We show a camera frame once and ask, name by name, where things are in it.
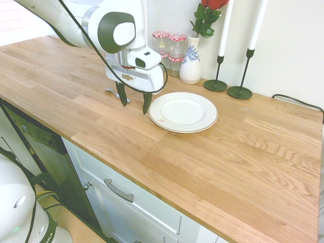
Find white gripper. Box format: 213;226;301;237
105;52;164;115

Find metal spoon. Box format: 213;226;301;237
105;88;131;103

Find white plate gold rim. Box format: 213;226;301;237
148;92;219;134

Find glass jar red checked lid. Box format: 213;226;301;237
168;33;187;59
158;52;170;74
152;31;170;55
168;57;185;78

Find white vase blue flower print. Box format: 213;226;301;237
179;34;202;85

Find red rose green leaves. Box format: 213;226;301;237
189;0;230;39

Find white drawer front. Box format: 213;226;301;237
72;145;182;235

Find tall white candle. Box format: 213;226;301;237
248;0;269;51
218;0;235;57

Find bright window with blinds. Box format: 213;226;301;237
0;0;49;36

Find white kitchen cabinet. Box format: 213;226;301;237
62;138;221;243

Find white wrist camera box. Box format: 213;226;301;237
126;47;163;70

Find silver drawer handle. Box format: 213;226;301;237
103;178;134;203

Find black power cable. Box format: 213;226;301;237
272;94;324;125

